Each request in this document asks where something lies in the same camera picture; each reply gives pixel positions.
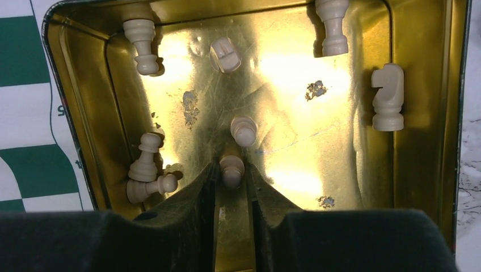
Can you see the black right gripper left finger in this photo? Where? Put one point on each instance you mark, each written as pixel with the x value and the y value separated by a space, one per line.
pixel 175 235

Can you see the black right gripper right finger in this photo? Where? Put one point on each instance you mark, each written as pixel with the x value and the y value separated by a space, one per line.
pixel 288 238

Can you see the gold tin with light pieces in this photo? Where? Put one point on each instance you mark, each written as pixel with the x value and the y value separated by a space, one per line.
pixel 315 142

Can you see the green white chess board mat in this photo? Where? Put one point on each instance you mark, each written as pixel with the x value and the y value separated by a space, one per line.
pixel 40 166

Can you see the light pawn lying in tin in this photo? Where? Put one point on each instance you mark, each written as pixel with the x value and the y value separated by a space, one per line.
pixel 139 191

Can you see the light piece upright in tin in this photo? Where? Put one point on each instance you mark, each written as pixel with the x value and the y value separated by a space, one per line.
pixel 244 131

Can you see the light knight in tin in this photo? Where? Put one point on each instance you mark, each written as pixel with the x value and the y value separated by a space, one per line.
pixel 389 98

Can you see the light rook in tin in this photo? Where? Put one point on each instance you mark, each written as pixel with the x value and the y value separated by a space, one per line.
pixel 224 55

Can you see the light bishop in tin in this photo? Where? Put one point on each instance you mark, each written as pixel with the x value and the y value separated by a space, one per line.
pixel 141 33

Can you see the light queen in tin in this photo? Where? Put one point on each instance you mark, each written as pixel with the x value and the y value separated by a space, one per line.
pixel 332 13

